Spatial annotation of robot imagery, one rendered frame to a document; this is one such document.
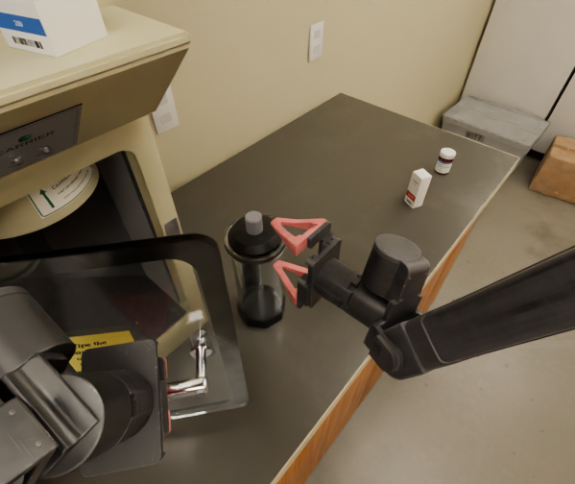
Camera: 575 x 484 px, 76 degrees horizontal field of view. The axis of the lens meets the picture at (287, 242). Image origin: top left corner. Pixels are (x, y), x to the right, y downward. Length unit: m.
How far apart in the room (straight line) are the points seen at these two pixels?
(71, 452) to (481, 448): 1.67
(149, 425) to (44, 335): 0.13
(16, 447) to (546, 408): 1.93
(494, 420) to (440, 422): 0.23
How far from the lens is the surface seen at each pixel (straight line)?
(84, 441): 0.27
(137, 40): 0.34
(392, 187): 1.12
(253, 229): 0.59
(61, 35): 0.33
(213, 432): 0.71
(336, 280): 0.50
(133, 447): 0.38
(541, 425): 1.98
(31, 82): 0.30
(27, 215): 0.50
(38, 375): 0.28
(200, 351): 0.46
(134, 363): 0.37
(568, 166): 2.95
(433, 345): 0.42
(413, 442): 1.74
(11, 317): 0.30
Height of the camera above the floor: 1.61
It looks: 47 degrees down
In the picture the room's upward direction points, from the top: straight up
